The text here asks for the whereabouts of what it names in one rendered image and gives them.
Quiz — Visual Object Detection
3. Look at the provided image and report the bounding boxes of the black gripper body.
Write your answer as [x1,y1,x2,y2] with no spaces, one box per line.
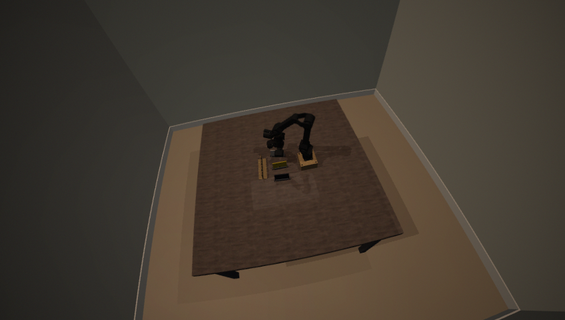
[275,137,284,157]

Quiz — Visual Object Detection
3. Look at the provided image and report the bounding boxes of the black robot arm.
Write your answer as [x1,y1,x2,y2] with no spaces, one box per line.
[263,113,315,161]

